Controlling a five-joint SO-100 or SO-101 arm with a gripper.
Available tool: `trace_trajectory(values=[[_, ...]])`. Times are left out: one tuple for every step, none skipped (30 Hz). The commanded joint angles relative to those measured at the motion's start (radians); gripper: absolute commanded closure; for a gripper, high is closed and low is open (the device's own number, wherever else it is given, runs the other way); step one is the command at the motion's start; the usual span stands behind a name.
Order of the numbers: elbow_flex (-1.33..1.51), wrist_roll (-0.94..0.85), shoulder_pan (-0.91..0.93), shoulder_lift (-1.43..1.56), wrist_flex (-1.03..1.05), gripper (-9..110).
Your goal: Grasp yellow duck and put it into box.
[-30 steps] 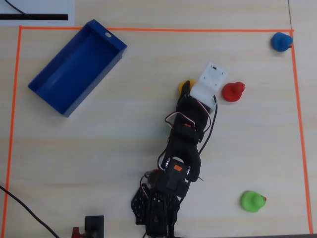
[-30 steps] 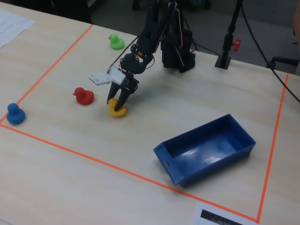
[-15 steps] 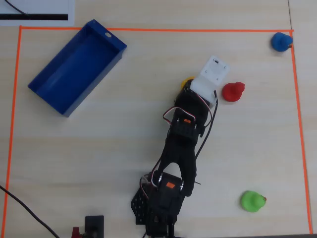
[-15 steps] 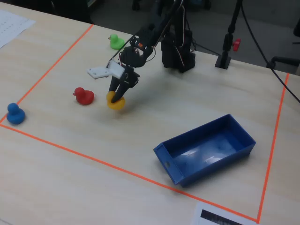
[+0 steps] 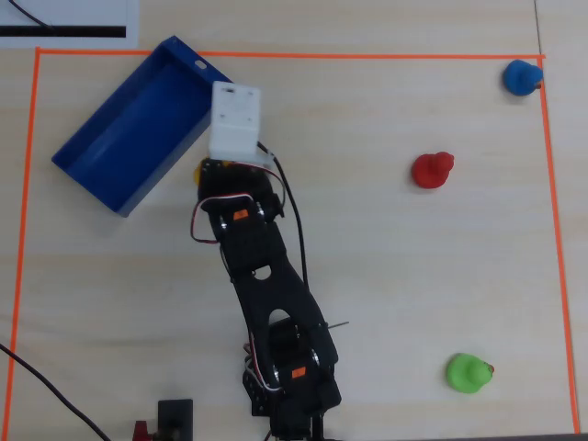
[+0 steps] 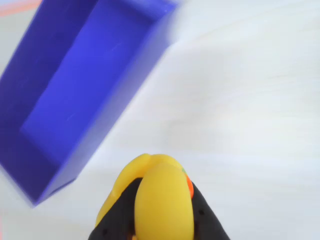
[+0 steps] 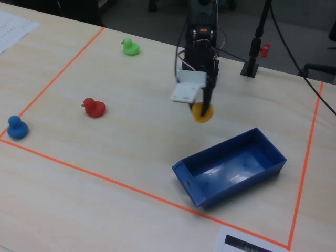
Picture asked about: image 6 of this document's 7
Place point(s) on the yellow rubber duck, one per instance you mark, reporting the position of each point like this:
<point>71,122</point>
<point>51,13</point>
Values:
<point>162,200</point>

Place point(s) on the blue plastic box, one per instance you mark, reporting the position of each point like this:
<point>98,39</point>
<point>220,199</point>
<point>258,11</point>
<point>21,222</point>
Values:
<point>75,87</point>

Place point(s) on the orange tape strip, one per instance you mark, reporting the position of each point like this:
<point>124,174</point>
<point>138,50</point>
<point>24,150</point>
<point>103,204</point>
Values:
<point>17,6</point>

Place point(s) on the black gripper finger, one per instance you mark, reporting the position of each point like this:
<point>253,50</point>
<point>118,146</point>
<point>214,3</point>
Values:
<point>120,217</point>
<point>207,222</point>

